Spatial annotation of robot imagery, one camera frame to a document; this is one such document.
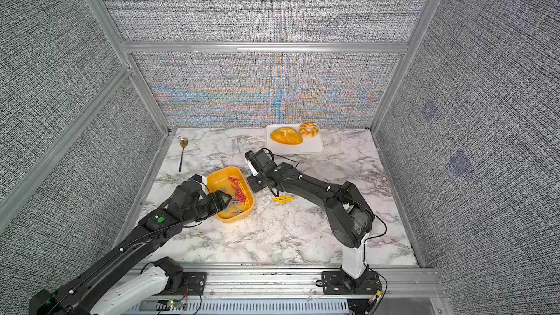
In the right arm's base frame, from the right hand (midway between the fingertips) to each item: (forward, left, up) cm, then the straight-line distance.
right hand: (253, 174), depth 88 cm
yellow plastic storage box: (+4, +11, -12) cm, 17 cm away
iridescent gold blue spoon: (+27, +39, -12) cm, 49 cm away
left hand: (-12, +7, +4) cm, 15 cm away
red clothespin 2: (-4, +7, -11) cm, 14 cm away
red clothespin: (+5, +11, -12) cm, 17 cm away
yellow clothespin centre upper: (-5, -16, -12) cm, 20 cm away
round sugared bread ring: (+36, -27, -12) cm, 46 cm away
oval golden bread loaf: (+28, -14, -9) cm, 33 cm away
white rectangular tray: (+30, -24, -13) cm, 41 cm away
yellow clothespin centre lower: (-6, -11, -11) cm, 17 cm away
